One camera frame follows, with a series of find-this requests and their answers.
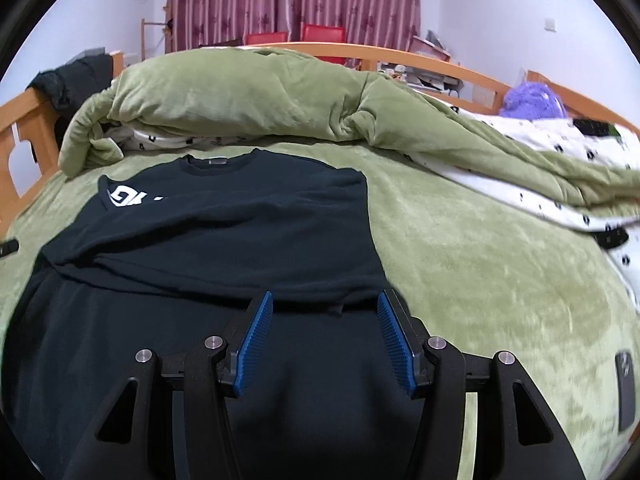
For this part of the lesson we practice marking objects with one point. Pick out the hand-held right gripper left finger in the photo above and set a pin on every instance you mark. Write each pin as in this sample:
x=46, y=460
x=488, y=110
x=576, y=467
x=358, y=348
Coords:
x=255, y=340

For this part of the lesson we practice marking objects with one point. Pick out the black sweatshirt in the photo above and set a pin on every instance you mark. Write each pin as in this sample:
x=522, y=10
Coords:
x=200, y=240

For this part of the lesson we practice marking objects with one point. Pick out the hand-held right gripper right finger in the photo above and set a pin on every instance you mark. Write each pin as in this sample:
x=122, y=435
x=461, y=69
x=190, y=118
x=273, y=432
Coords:
x=395, y=340

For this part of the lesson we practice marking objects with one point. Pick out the purple plush toy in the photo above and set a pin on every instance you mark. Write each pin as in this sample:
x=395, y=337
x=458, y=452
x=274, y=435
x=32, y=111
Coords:
x=532, y=100

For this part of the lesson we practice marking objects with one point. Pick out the pile of papers and boxes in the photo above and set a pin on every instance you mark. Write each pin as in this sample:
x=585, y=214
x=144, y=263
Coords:
x=430, y=67

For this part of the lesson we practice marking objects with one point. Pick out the green flower-lined duvet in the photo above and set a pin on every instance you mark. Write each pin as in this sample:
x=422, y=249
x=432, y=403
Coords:
x=250, y=95

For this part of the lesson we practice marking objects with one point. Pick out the wooden bed frame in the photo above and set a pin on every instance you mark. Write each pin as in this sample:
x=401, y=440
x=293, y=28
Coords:
x=25, y=115

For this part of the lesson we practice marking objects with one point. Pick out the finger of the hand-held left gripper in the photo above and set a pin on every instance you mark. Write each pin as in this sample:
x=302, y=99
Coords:
x=9, y=248

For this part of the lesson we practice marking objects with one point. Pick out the pink flower-print curtain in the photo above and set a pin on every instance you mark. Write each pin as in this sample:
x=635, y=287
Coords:
x=300, y=0

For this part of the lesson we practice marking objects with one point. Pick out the green plush bed sheet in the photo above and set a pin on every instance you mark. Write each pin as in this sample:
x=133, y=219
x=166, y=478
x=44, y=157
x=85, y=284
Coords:
x=475, y=270

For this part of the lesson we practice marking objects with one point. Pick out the black jacket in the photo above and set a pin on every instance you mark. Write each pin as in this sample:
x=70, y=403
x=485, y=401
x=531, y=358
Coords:
x=75, y=77

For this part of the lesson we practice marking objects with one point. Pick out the white wall switch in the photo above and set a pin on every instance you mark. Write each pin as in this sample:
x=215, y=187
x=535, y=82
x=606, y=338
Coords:
x=550, y=23

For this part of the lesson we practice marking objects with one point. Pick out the wooden coat rack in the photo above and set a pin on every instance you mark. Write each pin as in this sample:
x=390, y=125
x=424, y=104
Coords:
x=150, y=35

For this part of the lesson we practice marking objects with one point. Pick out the black smartphone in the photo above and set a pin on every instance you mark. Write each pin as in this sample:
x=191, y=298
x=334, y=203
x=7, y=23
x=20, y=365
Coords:
x=625, y=395

